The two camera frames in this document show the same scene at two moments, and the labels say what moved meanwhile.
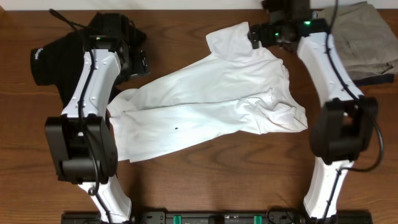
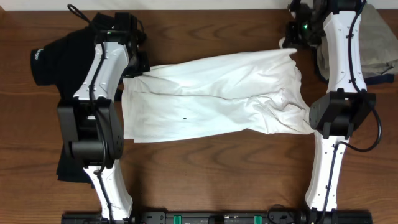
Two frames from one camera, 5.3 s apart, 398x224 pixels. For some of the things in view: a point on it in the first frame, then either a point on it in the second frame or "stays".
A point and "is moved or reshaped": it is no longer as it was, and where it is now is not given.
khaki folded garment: (366, 42) stays
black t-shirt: (59, 61) stays
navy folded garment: (385, 78) stays
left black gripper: (141, 66) stays
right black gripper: (262, 30) to (292, 40)
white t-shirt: (221, 93) is moved or reshaped
